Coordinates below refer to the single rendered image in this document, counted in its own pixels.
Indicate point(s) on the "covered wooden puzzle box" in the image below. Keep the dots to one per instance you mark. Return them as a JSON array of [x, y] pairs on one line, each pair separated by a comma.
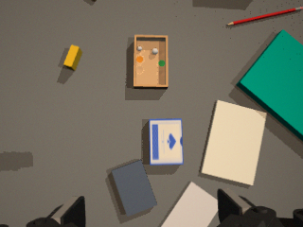
[[148, 75]]

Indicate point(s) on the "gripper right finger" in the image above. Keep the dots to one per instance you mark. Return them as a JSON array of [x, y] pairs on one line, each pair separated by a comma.
[[233, 211]]

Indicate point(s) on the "pale white pad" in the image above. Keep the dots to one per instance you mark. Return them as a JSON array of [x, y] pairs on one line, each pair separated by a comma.
[[192, 208]]

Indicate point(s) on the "yellow block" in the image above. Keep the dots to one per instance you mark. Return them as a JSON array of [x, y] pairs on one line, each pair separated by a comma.
[[72, 56]]

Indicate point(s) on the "blue white card box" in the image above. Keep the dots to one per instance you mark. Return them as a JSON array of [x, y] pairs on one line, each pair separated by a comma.
[[165, 142]]

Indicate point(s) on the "slate grey book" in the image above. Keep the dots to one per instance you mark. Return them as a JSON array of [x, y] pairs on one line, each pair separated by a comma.
[[134, 187]]

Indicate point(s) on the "red pencil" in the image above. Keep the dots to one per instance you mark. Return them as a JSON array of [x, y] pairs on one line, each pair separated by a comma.
[[265, 15]]

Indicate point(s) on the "small white ball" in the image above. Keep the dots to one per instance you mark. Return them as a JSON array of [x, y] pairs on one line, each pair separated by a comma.
[[139, 48]]

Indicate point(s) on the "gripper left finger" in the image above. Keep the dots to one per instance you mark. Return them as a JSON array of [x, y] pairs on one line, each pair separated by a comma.
[[74, 211]]

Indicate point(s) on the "teal green book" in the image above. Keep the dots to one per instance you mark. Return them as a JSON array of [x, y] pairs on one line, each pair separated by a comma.
[[277, 78]]

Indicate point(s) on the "large white ball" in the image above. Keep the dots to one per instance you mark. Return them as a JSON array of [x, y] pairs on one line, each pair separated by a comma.
[[155, 50]]

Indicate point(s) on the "cream paper pad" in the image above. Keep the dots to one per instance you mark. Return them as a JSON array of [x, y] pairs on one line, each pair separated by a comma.
[[233, 142]]

